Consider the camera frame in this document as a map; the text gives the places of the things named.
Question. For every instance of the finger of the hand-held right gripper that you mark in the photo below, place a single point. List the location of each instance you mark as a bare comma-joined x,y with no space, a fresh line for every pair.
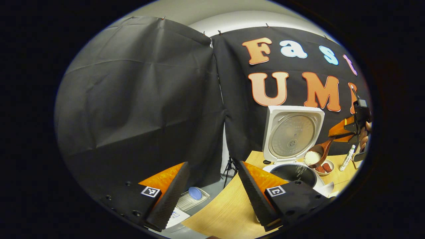
340,129

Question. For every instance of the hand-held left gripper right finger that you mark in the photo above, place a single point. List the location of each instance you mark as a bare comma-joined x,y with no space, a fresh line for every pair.
255,199

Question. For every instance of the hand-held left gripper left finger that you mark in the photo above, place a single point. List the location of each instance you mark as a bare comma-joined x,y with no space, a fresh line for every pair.
169,199

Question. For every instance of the brown wooden spoon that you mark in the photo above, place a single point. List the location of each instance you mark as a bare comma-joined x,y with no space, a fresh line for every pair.
323,149

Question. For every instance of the spoonful of white rice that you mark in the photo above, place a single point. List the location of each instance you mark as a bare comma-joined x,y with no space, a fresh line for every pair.
312,157

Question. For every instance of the white rice cooker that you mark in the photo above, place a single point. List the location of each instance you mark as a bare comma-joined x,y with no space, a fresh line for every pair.
292,132

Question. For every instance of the white mesh tray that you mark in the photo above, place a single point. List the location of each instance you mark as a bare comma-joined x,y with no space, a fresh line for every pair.
186,204

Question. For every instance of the white paper sheet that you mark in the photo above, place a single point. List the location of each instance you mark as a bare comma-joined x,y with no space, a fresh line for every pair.
177,217

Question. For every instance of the blue round lid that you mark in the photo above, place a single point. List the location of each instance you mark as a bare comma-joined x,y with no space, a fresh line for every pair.
195,193

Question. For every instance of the white bottle green cap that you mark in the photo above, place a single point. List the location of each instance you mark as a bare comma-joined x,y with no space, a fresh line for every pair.
347,159

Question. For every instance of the white round plate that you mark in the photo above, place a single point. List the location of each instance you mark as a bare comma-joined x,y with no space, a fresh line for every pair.
332,166

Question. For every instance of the red meat piece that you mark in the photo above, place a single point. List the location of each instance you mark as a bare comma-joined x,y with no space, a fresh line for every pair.
328,167
320,169

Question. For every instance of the black tripod stand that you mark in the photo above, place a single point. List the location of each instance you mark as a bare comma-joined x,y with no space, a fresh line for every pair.
228,165

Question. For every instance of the black backdrop cloth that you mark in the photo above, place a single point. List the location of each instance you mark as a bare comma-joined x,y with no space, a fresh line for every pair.
132,99

